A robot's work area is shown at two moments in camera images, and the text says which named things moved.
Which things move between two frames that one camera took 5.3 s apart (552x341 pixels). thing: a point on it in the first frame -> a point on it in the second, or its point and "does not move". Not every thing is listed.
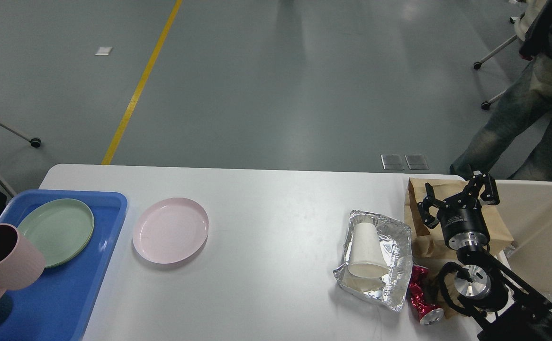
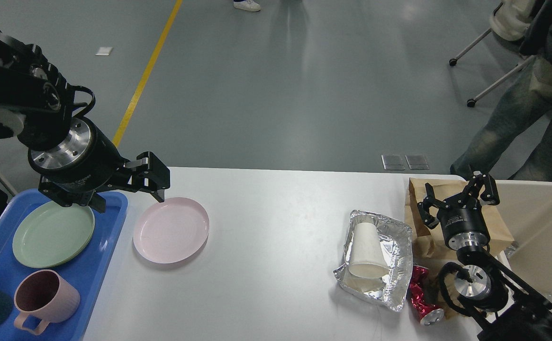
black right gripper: (463, 222) does not move
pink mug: (6, 261) -> (44, 294)
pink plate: (170, 230) does not move
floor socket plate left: (393, 162) does not move
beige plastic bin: (543, 218) does not move
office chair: (521, 23) -> (510, 20)
